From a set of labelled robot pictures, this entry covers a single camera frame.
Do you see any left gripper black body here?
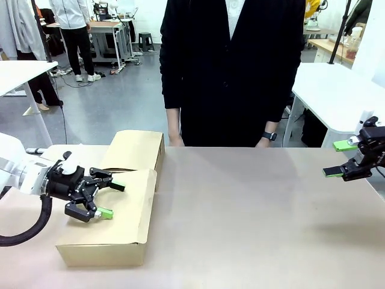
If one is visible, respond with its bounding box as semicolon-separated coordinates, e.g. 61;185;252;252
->
48;164;100;202

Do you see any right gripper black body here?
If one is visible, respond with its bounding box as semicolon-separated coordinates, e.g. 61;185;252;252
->
357;126;385;171

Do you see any cardboard box with lid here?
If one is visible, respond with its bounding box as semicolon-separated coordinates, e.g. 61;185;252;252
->
99;129;165;193
55;168;158;267

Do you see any person's right forearm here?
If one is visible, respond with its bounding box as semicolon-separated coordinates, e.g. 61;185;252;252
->
164;75;183;138

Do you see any person's left forearm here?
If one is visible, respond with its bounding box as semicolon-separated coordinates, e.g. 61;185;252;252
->
261;90;291;134

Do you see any person's right hand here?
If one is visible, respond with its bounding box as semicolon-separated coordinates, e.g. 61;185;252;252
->
167;132;185;148

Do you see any black bag under desk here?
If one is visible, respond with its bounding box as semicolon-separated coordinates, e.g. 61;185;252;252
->
300;108;328;148

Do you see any wooden top bench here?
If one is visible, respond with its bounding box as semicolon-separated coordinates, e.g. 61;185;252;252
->
306;39;357;70

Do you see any clear plastic jar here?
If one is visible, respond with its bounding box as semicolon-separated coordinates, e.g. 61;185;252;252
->
345;26;363;60

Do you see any black stand pole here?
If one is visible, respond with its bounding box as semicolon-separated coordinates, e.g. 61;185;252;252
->
328;0;353;66

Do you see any white desk with white leg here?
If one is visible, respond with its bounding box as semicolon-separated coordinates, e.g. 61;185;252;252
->
0;60;60;154

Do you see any person in black cardigan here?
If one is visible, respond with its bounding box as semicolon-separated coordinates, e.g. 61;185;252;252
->
159;0;306;148

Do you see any person in dark jacket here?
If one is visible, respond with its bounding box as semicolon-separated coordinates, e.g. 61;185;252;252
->
344;0;374;36

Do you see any person in yellow top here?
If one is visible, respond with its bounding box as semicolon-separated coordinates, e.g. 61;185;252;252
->
304;0;321;19

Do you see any black tripod pole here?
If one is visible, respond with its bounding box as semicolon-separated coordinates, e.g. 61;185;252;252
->
29;0;69;145

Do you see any dark step stool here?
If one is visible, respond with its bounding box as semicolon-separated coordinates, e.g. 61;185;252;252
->
138;32;156;52

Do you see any background workbench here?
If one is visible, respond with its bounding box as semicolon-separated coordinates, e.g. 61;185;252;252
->
45;17;142;72

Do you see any person in white jacket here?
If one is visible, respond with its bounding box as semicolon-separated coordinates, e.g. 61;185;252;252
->
48;0;102;82

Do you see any person in grey coat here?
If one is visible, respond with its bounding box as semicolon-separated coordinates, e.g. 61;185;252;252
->
0;0;64;111

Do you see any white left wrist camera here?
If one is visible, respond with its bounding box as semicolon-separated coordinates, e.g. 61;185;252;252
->
58;151;79;175

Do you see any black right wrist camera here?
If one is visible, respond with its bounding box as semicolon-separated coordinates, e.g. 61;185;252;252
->
362;116;380;129

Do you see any black corrugated cable hose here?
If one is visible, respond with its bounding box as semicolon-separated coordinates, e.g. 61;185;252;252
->
0;194;54;247

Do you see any white desk with white frame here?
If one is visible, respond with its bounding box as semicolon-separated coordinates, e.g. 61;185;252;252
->
282;61;385;148

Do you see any black floor cable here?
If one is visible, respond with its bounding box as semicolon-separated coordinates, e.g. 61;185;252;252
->
49;67;91;89

